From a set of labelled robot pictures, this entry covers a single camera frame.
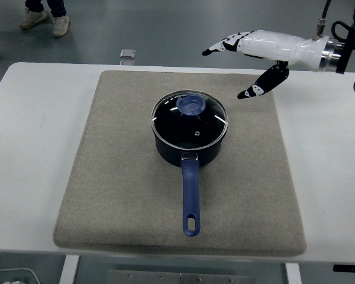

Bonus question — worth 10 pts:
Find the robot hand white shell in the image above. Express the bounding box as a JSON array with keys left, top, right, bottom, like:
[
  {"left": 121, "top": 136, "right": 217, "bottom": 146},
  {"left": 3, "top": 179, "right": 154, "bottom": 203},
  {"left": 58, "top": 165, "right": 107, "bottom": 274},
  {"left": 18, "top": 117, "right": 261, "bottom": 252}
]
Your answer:
[{"left": 201, "top": 29, "right": 329, "bottom": 101}]

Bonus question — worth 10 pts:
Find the glass lid with blue knob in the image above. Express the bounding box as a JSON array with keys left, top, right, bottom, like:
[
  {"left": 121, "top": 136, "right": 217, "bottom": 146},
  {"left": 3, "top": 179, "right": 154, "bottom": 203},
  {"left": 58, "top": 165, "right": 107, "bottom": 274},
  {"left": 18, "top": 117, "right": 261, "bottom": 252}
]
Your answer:
[{"left": 150, "top": 91, "right": 230, "bottom": 149}]

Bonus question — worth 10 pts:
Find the beige fabric mat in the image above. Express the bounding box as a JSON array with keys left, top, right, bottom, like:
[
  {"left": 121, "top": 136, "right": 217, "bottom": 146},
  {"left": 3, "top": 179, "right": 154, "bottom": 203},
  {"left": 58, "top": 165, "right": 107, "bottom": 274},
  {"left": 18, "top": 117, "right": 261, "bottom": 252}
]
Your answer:
[{"left": 52, "top": 70, "right": 308, "bottom": 257}]

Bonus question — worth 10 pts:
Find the person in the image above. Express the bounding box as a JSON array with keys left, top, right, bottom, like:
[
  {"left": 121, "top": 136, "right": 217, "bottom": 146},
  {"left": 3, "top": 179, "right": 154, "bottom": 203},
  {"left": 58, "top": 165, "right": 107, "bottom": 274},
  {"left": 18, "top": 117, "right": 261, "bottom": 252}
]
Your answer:
[{"left": 18, "top": 0, "right": 70, "bottom": 38}]

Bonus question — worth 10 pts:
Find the white table leg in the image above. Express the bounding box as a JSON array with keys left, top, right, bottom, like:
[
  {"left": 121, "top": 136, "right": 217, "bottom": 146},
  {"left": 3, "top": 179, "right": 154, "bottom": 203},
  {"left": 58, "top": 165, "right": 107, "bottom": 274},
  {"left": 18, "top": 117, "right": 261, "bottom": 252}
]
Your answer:
[
  {"left": 285, "top": 262, "right": 302, "bottom": 284},
  {"left": 59, "top": 254, "right": 80, "bottom": 284}
]

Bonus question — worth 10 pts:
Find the grey metal plate with screws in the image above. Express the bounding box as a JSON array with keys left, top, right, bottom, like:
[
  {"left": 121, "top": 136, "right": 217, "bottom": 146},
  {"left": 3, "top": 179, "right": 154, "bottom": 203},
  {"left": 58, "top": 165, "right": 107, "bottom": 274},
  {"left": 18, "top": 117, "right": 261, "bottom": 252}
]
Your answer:
[{"left": 106, "top": 269, "right": 255, "bottom": 284}]

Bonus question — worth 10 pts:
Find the grey bin with white rim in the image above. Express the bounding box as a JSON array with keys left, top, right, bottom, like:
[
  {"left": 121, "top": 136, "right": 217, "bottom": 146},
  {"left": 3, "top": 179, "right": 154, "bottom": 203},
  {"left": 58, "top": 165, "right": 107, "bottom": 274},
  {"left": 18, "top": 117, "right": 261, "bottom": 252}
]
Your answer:
[{"left": 0, "top": 267, "right": 39, "bottom": 284}]

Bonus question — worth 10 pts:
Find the dark pot with blue handle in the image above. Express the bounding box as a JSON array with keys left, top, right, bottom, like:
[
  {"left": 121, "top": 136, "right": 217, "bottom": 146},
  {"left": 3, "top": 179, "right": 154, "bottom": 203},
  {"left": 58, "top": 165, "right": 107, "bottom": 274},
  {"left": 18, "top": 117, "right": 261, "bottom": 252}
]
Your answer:
[{"left": 151, "top": 93, "right": 229, "bottom": 237}]

